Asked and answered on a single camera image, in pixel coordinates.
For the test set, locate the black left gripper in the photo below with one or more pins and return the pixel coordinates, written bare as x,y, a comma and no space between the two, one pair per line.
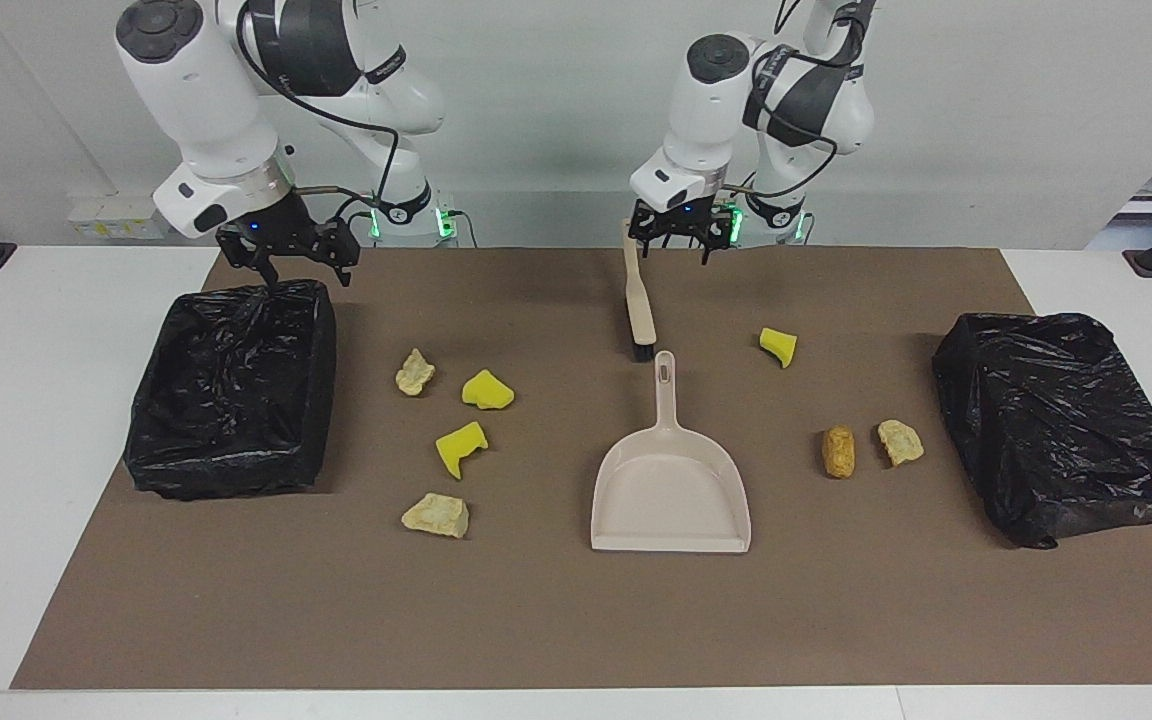
681,217

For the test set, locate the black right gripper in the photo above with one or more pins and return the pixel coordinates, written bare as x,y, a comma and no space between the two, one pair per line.
286,230

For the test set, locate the beige hand brush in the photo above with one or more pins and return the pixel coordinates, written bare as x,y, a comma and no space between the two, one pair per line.
641,305

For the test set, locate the yellow sponge wedge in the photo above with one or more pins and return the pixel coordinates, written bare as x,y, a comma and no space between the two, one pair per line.
779,345

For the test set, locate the rounded yellow sponge piece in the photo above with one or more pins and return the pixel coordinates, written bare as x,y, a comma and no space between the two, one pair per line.
487,392

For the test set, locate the notched yellow sponge piece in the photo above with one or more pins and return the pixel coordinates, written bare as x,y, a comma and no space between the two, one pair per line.
458,448

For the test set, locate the beige plastic dustpan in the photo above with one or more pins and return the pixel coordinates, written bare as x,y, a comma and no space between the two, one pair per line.
671,490

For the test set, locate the brown bread nugget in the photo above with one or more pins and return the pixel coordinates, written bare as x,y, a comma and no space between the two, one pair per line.
837,452

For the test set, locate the pale bread chunk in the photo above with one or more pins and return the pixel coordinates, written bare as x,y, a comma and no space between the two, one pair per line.
435,515

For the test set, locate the striped croissant piece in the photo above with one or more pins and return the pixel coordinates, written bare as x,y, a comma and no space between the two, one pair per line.
899,442

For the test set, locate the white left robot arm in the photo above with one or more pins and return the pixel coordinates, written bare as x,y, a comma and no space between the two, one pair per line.
701,110

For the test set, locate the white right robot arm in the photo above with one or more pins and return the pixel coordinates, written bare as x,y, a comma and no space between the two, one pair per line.
206,90

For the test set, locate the open bin with black bag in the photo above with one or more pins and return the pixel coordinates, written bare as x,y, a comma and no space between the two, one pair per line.
231,390

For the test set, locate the bin wrapped in black bag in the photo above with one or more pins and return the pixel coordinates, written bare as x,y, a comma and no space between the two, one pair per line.
1056,430

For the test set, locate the small pale crumpled scrap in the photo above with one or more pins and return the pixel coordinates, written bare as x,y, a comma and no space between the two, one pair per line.
416,373

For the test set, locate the brown table mat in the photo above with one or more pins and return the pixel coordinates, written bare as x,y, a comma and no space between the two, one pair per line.
576,620

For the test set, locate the white wall socket box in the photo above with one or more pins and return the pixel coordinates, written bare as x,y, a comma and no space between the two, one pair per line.
106,222

